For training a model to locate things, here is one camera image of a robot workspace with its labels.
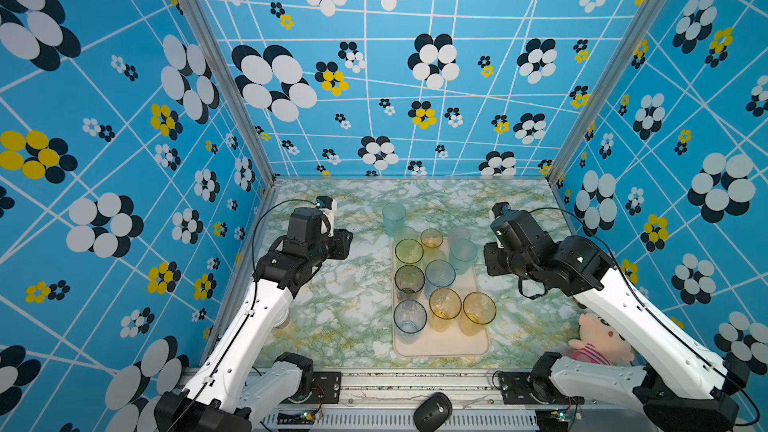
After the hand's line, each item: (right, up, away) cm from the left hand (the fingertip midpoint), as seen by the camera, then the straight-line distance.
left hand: (347, 233), depth 76 cm
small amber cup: (+25, -4, +23) cm, 34 cm away
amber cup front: (+25, -19, -1) cm, 31 cm away
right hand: (+35, -4, -6) cm, 36 cm away
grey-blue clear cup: (+16, -23, +2) cm, 28 cm away
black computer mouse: (+21, -41, -8) cm, 47 cm away
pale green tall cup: (+16, -2, +21) cm, 26 cm away
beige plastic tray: (+22, -31, +5) cm, 39 cm away
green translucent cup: (+17, -7, +17) cm, 25 cm away
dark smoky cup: (+16, -15, +8) cm, 24 cm away
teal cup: (+12, +4, +28) cm, 31 cm away
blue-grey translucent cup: (+24, -12, +6) cm, 28 cm away
